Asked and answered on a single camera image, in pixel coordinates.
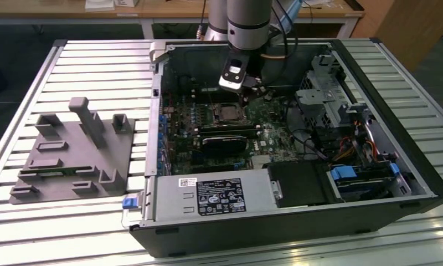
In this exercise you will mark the grey parts rack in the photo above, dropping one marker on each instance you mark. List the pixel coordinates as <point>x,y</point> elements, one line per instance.
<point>59,155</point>

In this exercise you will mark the blue plastic latch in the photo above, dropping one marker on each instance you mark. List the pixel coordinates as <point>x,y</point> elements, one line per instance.
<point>131,202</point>
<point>394,169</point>

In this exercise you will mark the white box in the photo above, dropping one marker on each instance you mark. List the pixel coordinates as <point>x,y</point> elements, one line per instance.
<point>127,2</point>
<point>100,5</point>

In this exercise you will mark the CPU socket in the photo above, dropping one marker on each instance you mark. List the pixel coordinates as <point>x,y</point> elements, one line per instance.
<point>231,122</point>

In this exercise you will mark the green RAM stick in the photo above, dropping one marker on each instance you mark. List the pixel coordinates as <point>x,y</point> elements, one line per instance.
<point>55,173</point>

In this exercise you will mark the black graphics card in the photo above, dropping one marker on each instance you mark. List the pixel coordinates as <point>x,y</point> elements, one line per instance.
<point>223,144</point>

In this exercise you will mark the grey power supply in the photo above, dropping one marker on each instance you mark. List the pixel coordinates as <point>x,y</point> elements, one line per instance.
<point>167,191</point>

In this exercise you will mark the hard disk in blue carrier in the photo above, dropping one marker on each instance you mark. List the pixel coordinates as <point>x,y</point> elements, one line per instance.
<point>341,173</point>

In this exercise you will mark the green motherboard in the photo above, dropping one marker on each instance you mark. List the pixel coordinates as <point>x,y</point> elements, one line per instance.
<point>277,138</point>

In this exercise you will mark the wooden cabinet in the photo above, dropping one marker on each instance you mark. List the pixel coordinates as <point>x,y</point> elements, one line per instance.
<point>410,27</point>

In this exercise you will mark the black PC case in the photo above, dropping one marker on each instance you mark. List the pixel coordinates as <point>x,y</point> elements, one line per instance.
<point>244,238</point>

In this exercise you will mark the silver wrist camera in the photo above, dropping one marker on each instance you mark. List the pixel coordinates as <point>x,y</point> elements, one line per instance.
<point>233,73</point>

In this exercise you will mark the black drive bay cover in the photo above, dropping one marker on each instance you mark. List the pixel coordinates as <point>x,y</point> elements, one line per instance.
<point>303,183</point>

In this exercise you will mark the metal drive cage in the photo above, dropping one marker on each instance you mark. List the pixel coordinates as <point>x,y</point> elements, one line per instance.
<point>329,77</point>

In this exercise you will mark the wooden desk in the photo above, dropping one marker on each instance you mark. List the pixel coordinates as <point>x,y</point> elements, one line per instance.
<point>163,12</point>

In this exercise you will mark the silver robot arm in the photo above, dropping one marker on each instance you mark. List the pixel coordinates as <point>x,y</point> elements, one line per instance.
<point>249,30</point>

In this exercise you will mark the silver heat sink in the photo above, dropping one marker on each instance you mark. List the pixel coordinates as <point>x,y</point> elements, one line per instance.
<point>261,161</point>

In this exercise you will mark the silver square CPU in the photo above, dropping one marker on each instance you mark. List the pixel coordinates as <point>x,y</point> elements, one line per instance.
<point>233,113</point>

